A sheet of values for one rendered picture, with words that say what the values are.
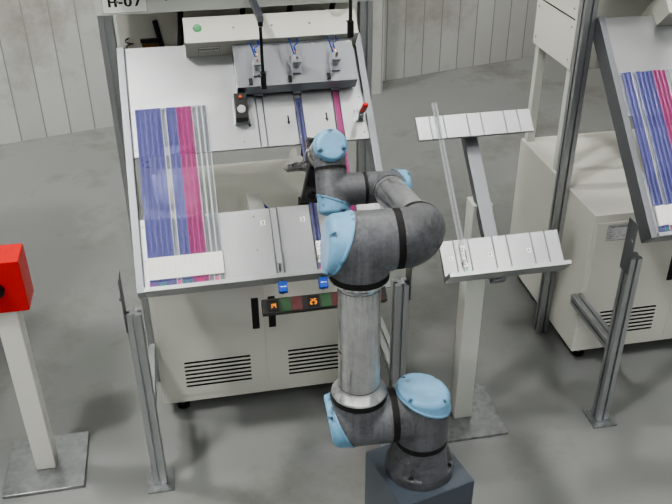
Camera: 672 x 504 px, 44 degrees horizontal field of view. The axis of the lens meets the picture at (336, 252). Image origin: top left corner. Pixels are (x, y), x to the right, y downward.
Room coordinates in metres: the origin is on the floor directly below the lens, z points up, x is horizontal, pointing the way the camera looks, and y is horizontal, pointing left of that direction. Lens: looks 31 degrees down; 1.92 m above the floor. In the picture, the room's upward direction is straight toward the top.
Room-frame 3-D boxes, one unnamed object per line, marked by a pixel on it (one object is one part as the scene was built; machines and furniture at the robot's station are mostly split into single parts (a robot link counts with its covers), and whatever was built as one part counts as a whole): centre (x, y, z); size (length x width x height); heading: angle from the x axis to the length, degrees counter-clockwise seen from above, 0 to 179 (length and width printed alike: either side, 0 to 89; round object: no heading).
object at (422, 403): (1.33, -0.18, 0.72); 0.13 x 0.12 x 0.14; 98
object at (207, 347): (2.47, 0.29, 0.31); 0.70 x 0.65 x 0.62; 101
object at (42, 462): (1.88, 0.91, 0.39); 0.24 x 0.24 x 0.78; 11
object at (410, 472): (1.33, -0.18, 0.60); 0.15 x 0.15 x 0.10
